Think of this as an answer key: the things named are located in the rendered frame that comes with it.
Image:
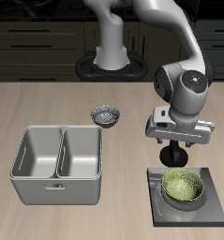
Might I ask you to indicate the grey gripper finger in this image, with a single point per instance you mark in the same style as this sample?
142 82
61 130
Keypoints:
188 144
160 140

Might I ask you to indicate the dark kitchen cupboards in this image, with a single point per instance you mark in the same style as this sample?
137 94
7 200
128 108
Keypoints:
38 47

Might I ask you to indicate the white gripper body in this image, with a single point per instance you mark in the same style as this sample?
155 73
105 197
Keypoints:
179 132

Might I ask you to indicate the green bowl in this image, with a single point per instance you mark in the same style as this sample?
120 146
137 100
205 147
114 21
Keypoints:
182 187

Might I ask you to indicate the dark grey stove plate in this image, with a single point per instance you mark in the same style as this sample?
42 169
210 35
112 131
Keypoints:
213 206

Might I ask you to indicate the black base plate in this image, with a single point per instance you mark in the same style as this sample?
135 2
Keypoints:
138 70

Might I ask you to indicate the white two-bin basket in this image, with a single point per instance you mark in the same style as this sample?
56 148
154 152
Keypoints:
58 165

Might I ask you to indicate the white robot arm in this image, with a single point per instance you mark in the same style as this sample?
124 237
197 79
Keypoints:
185 93

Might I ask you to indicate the small grey fluted dish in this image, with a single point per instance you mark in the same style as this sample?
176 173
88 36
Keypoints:
105 116

